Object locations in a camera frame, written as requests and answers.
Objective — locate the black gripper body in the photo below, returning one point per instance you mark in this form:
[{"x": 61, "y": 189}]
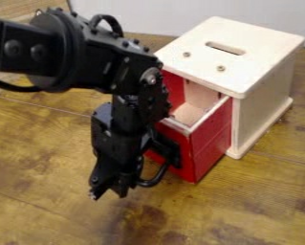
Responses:
[{"x": 120, "y": 138}]

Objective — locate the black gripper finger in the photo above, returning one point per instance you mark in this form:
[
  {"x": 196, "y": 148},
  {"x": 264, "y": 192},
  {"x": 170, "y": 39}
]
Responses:
[
  {"x": 100, "y": 187},
  {"x": 132, "y": 172}
]

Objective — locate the black metal drawer handle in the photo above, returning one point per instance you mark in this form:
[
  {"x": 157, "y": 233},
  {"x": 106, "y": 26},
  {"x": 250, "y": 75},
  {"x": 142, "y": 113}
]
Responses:
[{"x": 162, "y": 162}]

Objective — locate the red drawer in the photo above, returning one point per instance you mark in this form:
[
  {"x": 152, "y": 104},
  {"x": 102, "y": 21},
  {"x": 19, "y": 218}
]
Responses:
[{"x": 198, "y": 125}]

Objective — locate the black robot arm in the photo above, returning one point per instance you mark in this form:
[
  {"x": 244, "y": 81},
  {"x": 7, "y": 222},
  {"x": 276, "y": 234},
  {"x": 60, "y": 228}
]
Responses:
[{"x": 67, "y": 52}]

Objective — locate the white wooden box cabinet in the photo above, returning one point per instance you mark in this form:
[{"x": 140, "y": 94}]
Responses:
[{"x": 230, "y": 60}]

